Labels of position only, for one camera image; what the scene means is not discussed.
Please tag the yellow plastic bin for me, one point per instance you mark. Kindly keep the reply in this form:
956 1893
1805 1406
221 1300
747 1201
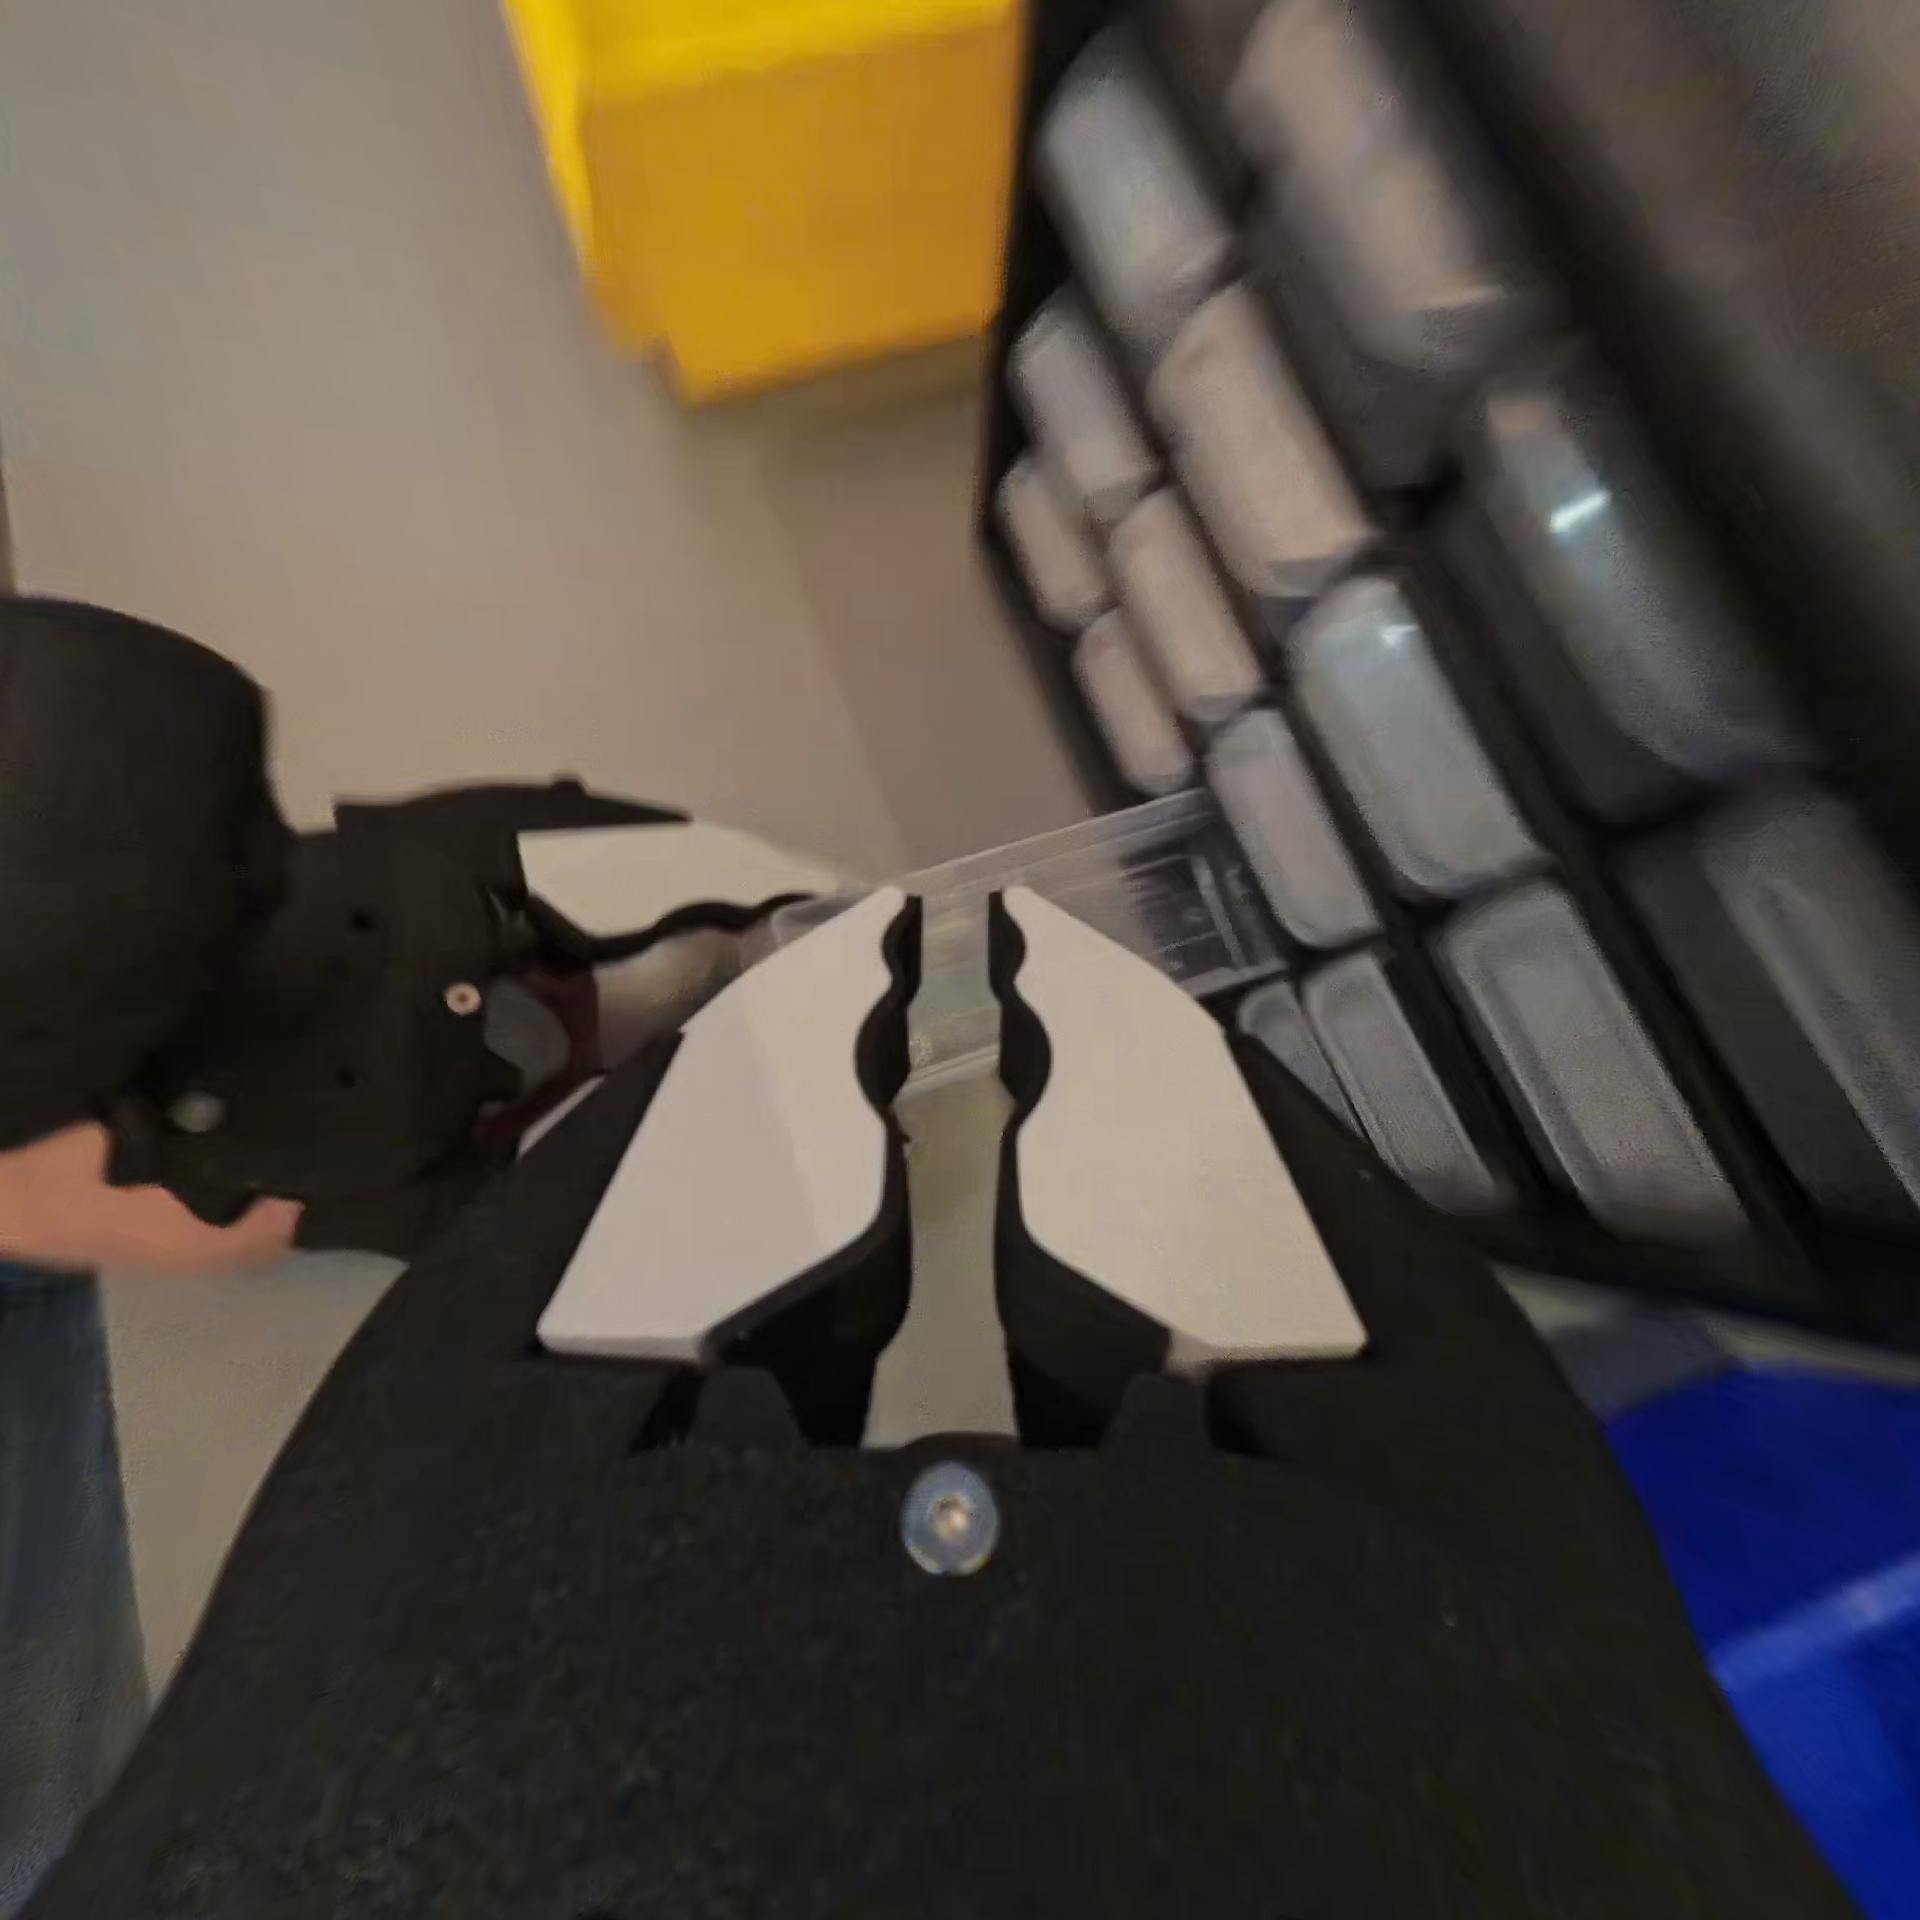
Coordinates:
781 194

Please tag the set of clear cabinet drawers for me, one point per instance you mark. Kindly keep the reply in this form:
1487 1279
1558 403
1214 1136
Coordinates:
1351 451

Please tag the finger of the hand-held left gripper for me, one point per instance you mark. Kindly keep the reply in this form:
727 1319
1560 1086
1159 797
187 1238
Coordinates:
525 1119
675 870

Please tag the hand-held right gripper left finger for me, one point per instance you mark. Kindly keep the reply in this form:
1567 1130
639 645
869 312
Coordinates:
735 1171

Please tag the black drawer cabinet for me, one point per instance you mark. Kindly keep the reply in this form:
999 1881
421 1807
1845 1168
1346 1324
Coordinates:
1724 224

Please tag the blue plastic bin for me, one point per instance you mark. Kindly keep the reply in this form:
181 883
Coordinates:
1800 1574

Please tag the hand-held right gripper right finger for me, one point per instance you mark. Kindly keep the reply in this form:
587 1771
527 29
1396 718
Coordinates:
1170 1185

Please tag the clear plastic drawer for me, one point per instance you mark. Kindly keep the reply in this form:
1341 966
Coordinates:
1111 884

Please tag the person's left hand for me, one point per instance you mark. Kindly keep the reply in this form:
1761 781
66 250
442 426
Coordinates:
104 1208

